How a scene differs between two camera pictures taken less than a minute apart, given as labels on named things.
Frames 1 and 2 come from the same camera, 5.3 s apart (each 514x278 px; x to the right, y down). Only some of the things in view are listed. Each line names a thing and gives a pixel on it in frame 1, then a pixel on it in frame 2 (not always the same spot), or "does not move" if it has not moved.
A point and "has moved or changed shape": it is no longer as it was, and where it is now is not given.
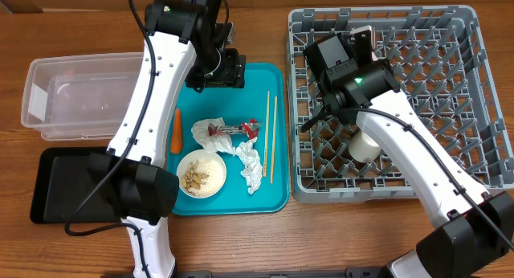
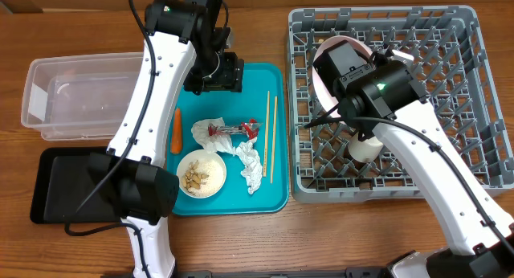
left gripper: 232,74 does not move
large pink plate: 373,40 has moved or changed shape
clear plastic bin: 81,96 does not move
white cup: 363,148 does not move
